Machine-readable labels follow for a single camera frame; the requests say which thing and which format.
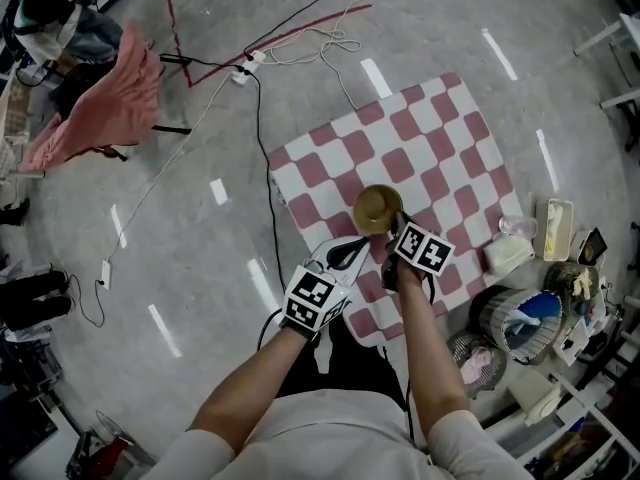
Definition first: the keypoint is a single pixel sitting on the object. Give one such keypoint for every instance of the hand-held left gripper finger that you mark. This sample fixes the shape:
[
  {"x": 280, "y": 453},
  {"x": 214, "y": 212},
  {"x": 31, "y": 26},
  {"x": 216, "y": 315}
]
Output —
[
  {"x": 357, "y": 263},
  {"x": 330, "y": 253}
]

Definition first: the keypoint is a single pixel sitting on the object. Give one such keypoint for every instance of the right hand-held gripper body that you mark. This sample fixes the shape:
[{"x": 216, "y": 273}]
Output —
[{"x": 425, "y": 248}]

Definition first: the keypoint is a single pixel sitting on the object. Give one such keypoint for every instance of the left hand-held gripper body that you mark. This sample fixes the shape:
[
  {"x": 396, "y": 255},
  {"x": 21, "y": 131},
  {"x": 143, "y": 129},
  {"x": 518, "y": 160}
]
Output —
[{"x": 310, "y": 303}]

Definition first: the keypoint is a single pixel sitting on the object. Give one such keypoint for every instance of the person's right forearm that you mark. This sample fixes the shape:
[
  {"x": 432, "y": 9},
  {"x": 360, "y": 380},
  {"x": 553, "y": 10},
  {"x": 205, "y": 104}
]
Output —
[{"x": 430, "y": 348}]

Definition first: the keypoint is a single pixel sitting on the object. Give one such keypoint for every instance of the person's left forearm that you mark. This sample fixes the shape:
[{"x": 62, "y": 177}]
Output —
[{"x": 250, "y": 388}]

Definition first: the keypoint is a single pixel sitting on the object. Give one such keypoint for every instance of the person's black trousers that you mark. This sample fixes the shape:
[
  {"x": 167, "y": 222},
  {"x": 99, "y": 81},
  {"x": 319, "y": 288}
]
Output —
[{"x": 350, "y": 363}]

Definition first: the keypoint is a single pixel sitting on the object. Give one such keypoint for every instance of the pink white checkered mat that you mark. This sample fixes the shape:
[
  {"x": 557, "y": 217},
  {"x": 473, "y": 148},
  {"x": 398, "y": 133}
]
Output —
[{"x": 425, "y": 143}]

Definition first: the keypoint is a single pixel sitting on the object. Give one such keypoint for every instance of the clear plastic cup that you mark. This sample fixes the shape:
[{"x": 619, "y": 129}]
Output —
[{"x": 517, "y": 227}]

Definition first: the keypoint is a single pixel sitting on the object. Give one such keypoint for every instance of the mesh basket pink contents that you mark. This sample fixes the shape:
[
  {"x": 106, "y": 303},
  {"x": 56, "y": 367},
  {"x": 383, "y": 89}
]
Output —
[{"x": 477, "y": 360}]

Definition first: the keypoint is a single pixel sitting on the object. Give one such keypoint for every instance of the grey basket blue contents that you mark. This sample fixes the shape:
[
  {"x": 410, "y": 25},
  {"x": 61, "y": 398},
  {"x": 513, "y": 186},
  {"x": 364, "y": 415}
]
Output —
[{"x": 525, "y": 325}]

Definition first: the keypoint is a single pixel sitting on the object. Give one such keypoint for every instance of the white storage bin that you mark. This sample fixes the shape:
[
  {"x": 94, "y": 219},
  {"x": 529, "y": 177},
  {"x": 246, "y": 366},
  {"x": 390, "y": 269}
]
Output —
[{"x": 552, "y": 228}]

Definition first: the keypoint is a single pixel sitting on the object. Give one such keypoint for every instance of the person's white shirt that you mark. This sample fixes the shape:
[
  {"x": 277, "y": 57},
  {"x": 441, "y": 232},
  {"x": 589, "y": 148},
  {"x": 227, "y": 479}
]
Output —
[{"x": 340, "y": 438}]

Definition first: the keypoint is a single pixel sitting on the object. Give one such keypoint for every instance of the dark woven basket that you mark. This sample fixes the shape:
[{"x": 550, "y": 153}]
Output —
[{"x": 570, "y": 275}]

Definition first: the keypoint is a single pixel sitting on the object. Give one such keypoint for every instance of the black framed tablet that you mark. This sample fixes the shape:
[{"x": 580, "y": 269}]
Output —
[{"x": 592, "y": 245}]

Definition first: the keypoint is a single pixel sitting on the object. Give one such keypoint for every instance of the white jug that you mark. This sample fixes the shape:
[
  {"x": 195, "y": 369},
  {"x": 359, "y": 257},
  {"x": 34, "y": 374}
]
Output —
[{"x": 537, "y": 398}]

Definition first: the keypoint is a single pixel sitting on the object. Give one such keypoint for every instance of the small white power strip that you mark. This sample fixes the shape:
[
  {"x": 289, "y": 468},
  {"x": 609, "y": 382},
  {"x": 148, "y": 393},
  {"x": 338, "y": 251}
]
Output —
[{"x": 106, "y": 274}]

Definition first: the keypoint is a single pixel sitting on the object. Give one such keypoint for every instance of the pink cloth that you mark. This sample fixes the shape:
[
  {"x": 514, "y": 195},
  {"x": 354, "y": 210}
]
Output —
[{"x": 110, "y": 103}]

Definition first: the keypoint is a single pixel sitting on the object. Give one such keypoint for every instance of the white desk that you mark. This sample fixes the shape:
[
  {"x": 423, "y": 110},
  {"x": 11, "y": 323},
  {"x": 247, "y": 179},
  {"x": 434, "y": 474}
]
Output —
[{"x": 607, "y": 33}]

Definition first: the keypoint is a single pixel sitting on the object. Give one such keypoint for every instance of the black chair frame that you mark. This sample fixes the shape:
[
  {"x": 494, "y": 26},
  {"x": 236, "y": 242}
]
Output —
[{"x": 172, "y": 129}]

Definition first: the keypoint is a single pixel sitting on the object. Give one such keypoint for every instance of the white shelf frame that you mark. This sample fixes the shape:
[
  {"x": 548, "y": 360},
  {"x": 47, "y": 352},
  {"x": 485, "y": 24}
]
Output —
[{"x": 590, "y": 408}]

